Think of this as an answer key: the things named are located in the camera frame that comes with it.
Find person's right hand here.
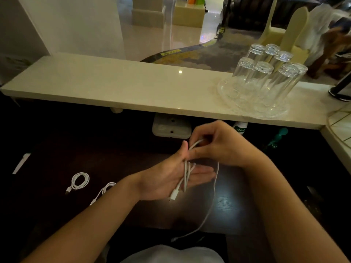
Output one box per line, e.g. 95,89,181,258
186,119,265,169

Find person's left hand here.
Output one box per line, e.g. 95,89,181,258
136,140,217,202

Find white charging cable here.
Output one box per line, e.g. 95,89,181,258
169,139,220,243
90,182,117,206
65,172,90,195

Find person's right forearm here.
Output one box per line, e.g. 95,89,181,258
245,153,350,263

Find person's left forearm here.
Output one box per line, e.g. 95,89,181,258
22,174,143,263

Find person's white shirt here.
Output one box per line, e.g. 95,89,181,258
119,245,225,263

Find white bottle red green label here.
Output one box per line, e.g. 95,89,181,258
233,121,249,136

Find white socket box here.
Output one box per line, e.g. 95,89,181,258
152,113,192,139

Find teal plastic bottle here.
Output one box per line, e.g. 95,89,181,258
263,127,289,154

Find clear glass tray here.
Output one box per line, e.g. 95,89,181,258
217,76,291,119

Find group of upturned clear glasses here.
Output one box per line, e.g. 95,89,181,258
232,43,309,110

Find cream stone counter ledge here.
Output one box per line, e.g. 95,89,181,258
0,53,351,174

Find yellow covered chair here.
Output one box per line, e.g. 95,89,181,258
257,0,286,46
279,7,310,65

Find clear sign stand black base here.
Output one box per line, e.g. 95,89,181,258
328,79,351,102

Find dark wooden sofa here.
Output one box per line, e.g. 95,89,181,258
223,0,324,30

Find beige block bench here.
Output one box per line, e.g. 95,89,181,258
173,0,206,28

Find brown wooden table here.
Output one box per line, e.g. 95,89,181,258
307,26,351,80

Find black post with yellow label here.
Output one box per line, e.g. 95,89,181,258
214,0,234,40

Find gold wire basket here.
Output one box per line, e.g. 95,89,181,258
328,102,351,148

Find pale wall sticker green print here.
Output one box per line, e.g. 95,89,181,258
0,56,32,70

